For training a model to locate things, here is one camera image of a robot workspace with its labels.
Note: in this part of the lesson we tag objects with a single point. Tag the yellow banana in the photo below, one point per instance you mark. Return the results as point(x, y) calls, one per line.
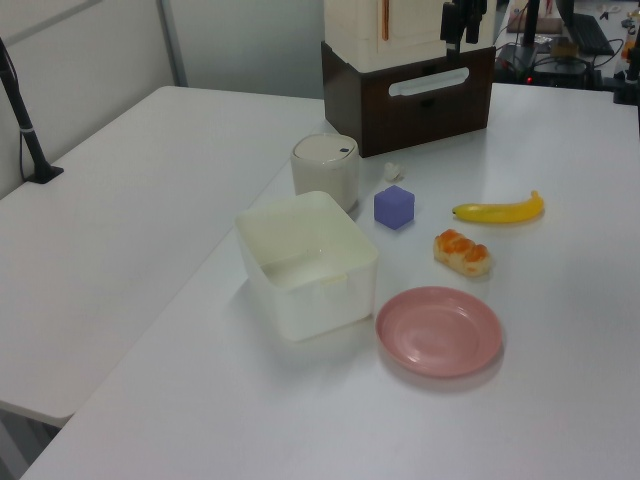
point(500, 212)

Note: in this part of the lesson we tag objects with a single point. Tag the beige round trash can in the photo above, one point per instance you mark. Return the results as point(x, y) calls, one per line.
point(325, 187)

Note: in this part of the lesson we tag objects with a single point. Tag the black clamp device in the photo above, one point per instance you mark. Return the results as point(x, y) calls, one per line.
point(627, 85)

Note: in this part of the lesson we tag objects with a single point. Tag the crumpled white paper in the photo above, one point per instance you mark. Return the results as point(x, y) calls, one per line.
point(395, 171)

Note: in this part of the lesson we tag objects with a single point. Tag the pink plate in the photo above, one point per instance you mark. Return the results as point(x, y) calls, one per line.
point(437, 332)

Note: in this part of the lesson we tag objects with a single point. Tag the cream toaster oven appliance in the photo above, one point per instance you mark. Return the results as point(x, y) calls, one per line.
point(425, 125)

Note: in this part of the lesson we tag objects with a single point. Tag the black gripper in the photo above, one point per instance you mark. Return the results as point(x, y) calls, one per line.
point(470, 7)

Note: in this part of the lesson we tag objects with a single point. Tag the black camera pole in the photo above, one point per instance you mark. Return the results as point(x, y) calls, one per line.
point(30, 145)

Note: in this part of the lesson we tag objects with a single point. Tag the cream box cabinet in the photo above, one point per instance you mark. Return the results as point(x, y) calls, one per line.
point(405, 30)

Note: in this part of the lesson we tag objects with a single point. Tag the white plastic storage bin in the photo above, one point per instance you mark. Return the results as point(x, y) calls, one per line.
point(310, 312)

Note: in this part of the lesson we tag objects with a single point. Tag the beige trash can lid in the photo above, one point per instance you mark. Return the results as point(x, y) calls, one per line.
point(320, 150)

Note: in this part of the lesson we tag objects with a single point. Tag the black keyboard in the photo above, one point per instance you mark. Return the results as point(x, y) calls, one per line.
point(592, 35)

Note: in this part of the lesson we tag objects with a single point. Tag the purple cube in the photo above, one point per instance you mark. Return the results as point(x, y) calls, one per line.
point(395, 210)

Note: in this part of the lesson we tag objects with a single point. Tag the orange glazed bread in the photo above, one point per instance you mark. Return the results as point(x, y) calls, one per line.
point(462, 252)

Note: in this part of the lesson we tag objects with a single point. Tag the black electronics box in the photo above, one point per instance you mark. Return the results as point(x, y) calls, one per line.
point(555, 70)

